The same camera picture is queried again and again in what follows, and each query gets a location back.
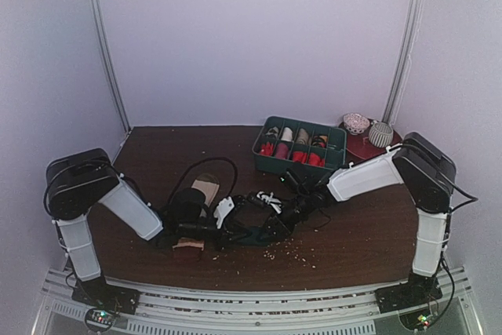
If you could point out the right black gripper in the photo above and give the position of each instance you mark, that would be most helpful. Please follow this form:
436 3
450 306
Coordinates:
281 218

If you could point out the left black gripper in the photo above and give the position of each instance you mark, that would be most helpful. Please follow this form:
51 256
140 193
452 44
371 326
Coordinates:
228 238

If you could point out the dark green christmas sock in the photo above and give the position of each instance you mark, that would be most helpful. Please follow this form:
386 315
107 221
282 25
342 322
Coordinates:
255 236

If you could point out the beige striped sock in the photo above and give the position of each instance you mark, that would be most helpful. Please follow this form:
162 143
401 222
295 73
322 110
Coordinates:
189 250

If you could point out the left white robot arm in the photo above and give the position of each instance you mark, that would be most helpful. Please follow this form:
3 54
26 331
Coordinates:
77 183

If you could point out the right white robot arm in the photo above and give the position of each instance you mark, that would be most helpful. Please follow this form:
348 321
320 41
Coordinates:
415 164

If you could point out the red socks in box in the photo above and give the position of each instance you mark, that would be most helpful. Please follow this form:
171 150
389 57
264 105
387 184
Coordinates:
268 149

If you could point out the maroon rolled sock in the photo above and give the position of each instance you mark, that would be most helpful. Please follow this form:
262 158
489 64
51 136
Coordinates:
282 151

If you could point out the green divided storage box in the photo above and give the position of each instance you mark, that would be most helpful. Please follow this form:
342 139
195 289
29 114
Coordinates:
284 141

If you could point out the cream rolled sock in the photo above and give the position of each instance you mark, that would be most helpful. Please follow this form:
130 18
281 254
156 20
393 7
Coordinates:
287 134

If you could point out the red round plate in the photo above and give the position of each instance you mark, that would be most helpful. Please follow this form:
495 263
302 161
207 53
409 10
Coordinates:
359 145

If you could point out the pink patterned bowl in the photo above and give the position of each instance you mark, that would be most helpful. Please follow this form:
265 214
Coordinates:
355 123

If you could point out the white striped cup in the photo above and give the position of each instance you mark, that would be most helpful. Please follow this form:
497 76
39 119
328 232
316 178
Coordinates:
380 134

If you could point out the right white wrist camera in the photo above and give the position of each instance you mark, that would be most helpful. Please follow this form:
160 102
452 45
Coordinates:
270 200

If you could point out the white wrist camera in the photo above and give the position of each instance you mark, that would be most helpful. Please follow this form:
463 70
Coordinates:
270 200
222 210

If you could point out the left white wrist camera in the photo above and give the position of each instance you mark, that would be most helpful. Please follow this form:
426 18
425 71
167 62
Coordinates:
222 210

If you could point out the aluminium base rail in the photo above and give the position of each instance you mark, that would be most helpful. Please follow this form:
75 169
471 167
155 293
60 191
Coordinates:
170 310

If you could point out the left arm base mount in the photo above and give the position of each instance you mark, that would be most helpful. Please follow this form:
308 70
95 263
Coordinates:
113 299

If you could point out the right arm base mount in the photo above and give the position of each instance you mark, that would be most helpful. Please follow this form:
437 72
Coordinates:
405 295

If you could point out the right aluminium corner post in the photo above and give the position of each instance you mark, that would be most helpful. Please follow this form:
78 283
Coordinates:
404 62

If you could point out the aluminium corner post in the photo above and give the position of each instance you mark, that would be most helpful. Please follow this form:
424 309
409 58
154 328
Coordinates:
404 62
109 70

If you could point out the left aluminium corner post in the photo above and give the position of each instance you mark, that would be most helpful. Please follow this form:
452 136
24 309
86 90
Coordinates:
109 70

